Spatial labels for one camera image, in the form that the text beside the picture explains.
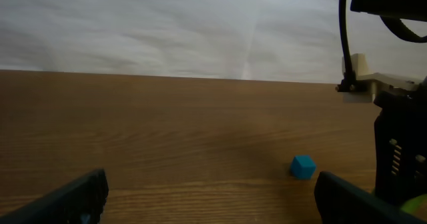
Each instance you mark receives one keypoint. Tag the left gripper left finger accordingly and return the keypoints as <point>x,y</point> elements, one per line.
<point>70,200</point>

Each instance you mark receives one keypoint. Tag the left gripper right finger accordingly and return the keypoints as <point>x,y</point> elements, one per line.
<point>350,204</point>

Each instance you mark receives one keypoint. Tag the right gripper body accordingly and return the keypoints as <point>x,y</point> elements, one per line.
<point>405,127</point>

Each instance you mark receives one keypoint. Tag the blue cube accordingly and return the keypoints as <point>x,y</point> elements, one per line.
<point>303,167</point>

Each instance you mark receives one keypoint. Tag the green cube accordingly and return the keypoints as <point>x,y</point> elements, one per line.
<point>415,204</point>

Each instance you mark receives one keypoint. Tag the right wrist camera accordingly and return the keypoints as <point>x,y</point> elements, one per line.
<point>367,82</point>

